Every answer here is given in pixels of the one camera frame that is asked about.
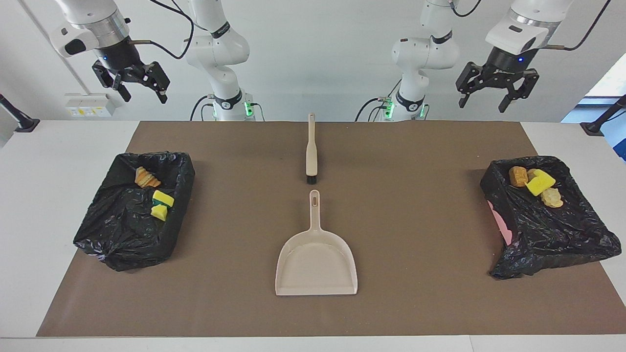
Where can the black clamp stand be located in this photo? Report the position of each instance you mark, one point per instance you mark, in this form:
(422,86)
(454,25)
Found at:
(24,124)
(594,128)

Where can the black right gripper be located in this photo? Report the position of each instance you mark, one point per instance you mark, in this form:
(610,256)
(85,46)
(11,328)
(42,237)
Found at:
(120,58)

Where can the left black-bagged bin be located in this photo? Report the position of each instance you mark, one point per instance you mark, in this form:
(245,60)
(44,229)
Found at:
(122,234)

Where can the white wall power strip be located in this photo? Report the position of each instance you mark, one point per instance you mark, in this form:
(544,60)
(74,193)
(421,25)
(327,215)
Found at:
(83,105)

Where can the black plastic trash bag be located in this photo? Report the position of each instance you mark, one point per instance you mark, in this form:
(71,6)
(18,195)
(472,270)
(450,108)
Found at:
(552,234)

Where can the striped croissant bread piece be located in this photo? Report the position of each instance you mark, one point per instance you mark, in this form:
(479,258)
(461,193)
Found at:
(145,178)

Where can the beige plastic dustpan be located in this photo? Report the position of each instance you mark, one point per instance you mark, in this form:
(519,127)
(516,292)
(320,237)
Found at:
(315,264)

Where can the pale bread piece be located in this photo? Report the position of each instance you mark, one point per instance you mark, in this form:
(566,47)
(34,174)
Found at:
(551,197)

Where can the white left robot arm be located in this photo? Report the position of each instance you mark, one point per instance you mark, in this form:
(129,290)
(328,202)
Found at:
(425,54)

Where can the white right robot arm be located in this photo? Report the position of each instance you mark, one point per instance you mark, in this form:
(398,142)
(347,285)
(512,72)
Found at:
(215,49)

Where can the L-shaped yellow sponge piece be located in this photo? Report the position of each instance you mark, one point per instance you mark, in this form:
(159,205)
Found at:
(540,183)

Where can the brown table mat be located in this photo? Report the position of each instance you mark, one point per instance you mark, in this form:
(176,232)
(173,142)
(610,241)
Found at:
(313,313)

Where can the large yellow sponge chunk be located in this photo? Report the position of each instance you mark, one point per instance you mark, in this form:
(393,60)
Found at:
(164,198)

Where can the small yellow sponge chunk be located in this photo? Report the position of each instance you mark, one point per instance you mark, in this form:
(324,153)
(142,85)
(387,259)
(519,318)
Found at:
(159,213)

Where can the pink plastic bin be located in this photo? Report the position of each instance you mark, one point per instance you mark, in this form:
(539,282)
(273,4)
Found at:
(503,227)

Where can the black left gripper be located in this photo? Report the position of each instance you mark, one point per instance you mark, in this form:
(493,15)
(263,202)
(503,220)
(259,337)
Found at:
(503,68)

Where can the beige hand brush black bristles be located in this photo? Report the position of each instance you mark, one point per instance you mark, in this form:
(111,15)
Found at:
(311,151)

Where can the brown bread roll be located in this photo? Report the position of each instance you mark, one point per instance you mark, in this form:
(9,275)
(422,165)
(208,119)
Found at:
(517,176)

